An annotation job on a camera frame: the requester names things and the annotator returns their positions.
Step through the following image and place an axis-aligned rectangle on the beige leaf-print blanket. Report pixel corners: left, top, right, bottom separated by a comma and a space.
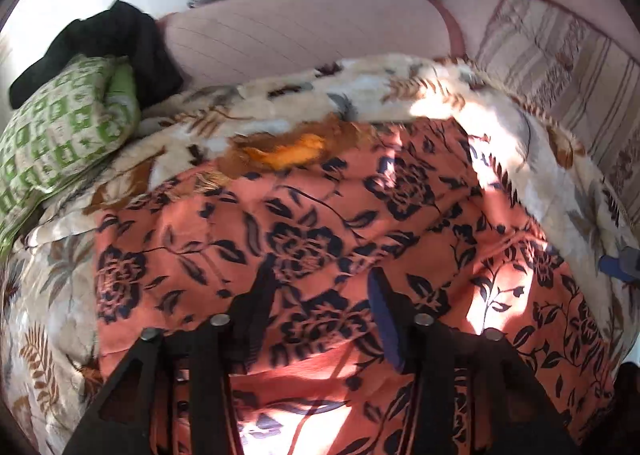
0, 52, 640, 455

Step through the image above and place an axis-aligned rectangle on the black cloth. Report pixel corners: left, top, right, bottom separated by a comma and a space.
9, 0, 185, 111

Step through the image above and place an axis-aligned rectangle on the striped beige sofa cushion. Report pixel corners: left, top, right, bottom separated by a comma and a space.
435, 0, 640, 216

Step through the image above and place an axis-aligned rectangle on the green patterned pillow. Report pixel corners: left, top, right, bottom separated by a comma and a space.
0, 54, 142, 256

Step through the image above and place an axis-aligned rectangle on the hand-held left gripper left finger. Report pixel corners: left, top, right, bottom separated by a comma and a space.
61, 259, 277, 455

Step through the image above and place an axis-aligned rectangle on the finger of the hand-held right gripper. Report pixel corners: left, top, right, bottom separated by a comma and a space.
597, 245, 640, 284

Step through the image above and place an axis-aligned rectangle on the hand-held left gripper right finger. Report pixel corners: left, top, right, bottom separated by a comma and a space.
366, 266, 583, 455

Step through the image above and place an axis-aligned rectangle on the orange floral garment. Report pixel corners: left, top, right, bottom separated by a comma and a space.
95, 118, 618, 455

